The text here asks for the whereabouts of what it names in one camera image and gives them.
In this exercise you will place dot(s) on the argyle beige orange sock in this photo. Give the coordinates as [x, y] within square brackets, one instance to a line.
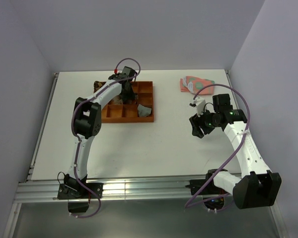
[117, 100]

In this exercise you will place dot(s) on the pink green sock pair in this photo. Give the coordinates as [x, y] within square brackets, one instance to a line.
[192, 84]

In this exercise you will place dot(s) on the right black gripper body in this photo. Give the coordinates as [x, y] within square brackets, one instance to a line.
[207, 122]

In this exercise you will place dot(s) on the orange compartment tray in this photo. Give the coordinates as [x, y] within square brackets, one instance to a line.
[128, 113]

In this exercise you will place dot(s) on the aluminium front rail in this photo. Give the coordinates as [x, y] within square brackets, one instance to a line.
[169, 187]

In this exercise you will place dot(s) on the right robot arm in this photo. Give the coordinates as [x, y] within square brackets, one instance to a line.
[257, 186]

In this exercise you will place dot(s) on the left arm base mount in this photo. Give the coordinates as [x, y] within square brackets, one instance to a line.
[94, 189]

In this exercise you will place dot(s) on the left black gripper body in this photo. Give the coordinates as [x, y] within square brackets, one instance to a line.
[128, 95]

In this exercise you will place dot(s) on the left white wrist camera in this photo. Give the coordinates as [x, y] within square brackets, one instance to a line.
[127, 73]

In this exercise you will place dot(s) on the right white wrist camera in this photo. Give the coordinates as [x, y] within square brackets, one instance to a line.
[199, 105]

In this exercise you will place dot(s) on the brown checkered rolled sock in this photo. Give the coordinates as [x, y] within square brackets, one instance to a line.
[97, 85]

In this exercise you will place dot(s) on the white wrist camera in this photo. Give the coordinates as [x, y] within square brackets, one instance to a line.
[127, 73]
[199, 105]

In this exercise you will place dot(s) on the grey ankle sock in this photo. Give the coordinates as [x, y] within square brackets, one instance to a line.
[144, 111]

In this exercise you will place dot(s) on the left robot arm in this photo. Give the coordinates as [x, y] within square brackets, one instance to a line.
[86, 124]

